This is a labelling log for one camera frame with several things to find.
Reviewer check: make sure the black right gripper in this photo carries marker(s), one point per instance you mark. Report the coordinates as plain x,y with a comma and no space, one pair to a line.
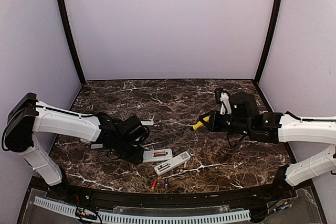
214,121

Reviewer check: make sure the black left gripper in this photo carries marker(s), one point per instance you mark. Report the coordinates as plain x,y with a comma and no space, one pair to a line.
136,158

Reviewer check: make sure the white remote with barcode label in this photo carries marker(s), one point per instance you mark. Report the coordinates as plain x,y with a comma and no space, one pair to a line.
149,157

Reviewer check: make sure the yellow handled screwdriver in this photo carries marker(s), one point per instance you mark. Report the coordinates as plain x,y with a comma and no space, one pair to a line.
201,123

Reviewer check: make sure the white button remote control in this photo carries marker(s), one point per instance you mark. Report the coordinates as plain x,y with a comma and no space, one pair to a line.
172,163

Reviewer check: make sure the grey battery cover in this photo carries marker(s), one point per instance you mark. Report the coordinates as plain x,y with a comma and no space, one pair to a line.
147,123

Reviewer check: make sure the red blue battery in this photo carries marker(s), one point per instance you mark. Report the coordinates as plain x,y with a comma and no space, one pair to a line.
154,184

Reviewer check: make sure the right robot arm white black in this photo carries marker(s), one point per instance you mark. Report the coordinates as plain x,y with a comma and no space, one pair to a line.
239,114

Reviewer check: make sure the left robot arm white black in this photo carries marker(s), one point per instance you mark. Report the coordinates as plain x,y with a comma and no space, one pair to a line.
31,116

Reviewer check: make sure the plain white slim remote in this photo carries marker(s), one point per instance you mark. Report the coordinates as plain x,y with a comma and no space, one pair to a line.
88,142

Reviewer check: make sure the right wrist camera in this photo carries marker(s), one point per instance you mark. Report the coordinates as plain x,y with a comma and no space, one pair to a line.
222,98

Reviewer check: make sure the white slotted cable duct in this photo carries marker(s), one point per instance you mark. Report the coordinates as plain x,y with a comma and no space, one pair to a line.
143,215

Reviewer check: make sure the right black frame post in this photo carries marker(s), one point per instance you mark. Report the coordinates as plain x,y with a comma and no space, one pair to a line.
268,41

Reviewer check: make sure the black frame post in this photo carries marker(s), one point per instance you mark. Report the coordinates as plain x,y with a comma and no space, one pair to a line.
268,41
70,41

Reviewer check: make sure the left black frame post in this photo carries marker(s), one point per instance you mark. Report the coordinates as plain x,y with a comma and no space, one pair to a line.
70,41

